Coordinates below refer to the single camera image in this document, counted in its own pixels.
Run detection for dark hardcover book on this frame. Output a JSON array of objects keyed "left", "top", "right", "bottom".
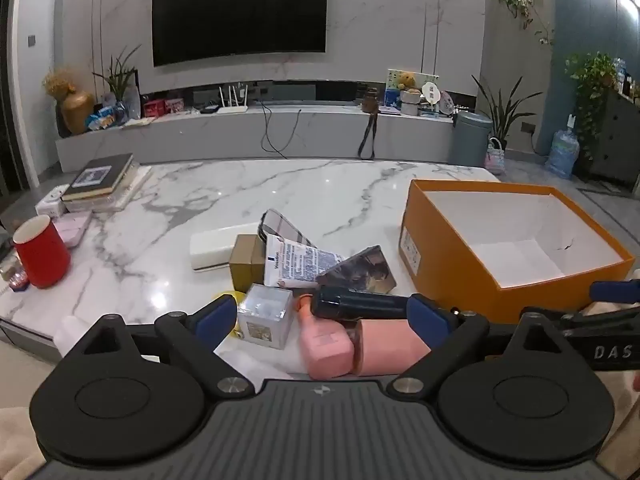
[{"left": 66, "top": 153, "right": 136, "bottom": 201}]

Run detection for woven pastel handbag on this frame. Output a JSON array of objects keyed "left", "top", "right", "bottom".
[{"left": 483, "top": 137, "right": 507, "bottom": 173}]

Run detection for grey marble television console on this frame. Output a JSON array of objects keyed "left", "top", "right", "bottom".
[{"left": 55, "top": 105, "right": 453, "bottom": 171}]

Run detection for bushy green plant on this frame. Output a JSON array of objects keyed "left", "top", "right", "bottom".
[{"left": 565, "top": 52, "right": 618, "bottom": 161}]

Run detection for white power socket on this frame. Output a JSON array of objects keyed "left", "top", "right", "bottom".
[{"left": 35, "top": 185, "right": 71, "bottom": 217}]

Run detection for clear cube box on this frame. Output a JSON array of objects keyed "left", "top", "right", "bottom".
[{"left": 236, "top": 283, "right": 294, "bottom": 350}]

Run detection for brown camera bag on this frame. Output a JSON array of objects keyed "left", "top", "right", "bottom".
[{"left": 357, "top": 87, "right": 381, "bottom": 161}]

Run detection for black cable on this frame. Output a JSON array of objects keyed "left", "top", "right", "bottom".
[{"left": 260, "top": 100, "right": 303, "bottom": 153}]

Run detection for grey trash bin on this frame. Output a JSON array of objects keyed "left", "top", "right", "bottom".
[{"left": 447, "top": 111, "right": 493, "bottom": 168}]

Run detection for white router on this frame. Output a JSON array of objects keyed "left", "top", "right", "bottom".
[{"left": 215, "top": 85, "right": 249, "bottom": 113}]

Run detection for gold vase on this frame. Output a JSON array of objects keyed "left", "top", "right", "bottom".
[{"left": 61, "top": 91, "right": 96, "bottom": 135}]

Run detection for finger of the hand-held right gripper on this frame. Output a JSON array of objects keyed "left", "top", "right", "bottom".
[{"left": 560, "top": 280, "right": 640, "bottom": 333}]

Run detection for gold cardboard box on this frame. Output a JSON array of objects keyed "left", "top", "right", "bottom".
[{"left": 229, "top": 234, "right": 267, "bottom": 293}]

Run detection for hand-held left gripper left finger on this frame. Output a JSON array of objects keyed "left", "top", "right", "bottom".
[{"left": 75, "top": 294, "right": 256, "bottom": 401}]

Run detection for dried yellow flowers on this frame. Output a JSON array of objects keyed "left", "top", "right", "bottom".
[{"left": 42, "top": 67, "right": 76, "bottom": 101}]

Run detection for pink cylindrical bottle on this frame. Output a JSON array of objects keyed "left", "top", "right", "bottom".
[{"left": 350, "top": 317, "right": 433, "bottom": 376}]

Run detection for white knitted pot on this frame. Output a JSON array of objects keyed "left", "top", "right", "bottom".
[{"left": 400, "top": 89, "right": 423, "bottom": 117}]

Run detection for small pink box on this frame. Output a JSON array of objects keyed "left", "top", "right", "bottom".
[{"left": 52, "top": 210, "right": 93, "bottom": 250}]

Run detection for white cloth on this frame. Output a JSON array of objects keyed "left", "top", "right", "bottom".
[{"left": 52, "top": 312, "right": 101, "bottom": 361}]

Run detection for grey cabinet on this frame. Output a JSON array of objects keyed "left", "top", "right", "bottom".
[{"left": 590, "top": 92, "right": 640, "bottom": 191}]

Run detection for tall leafy floor plant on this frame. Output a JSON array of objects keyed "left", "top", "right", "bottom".
[{"left": 472, "top": 75, "right": 543, "bottom": 153}]

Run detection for pink pump bottle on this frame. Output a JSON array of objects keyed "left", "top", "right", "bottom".
[{"left": 295, "top": 294, "right": 357, "bottom": 380}]

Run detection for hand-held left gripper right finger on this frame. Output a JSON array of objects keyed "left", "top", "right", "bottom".
[{"left": 387, "top": 292, "right": 566, "bottom": 401}]

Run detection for red cup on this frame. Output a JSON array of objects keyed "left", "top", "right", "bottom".
[{"left": 12, "top": 215, "right": 72, "bottom": 290}]

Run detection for white glasses case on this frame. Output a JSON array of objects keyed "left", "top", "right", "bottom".
[{"left": 190, "top": 227, "right": 261, "bottom": 272}]

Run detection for hanging vine plant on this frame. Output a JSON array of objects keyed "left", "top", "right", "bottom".
[{"left": 495, "top": 0, "right": 556, "bottom": 46}]

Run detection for white printed packet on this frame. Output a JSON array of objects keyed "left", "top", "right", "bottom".
[{"left": 264, "top": 234, "right": 346, "bottom": 288}]

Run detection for blue snack packets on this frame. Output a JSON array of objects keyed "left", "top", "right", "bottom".
[{"left": 85, "top": 105, "right": 118, "bottom": 128}]

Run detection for blue water jug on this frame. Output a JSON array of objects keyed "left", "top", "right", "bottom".
[{"left": 545, "top": 115, "right": 581, "bottom": 179}]

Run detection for green potted grass plant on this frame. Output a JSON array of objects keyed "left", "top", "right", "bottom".
[{"left": 92, "top": 45, "right": 143, "bottom": 111}]

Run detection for orange cardboard box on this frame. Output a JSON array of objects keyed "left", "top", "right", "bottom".
[{"left": 399, "top": 178, "right": 636, "bottom": 326}]

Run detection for dark photo card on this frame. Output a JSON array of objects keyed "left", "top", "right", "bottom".
[{"left": 316, "top": 245, "right": 398, "bottom": 293}]

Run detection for black curved television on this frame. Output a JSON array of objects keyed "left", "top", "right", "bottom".
[{"left": 151, "top": 0, "right": 329, "bottom": 67}]

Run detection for printed picture board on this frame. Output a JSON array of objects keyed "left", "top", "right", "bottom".
[{"left": 385, "top": 69, "right": 440, "bottom": 111}]

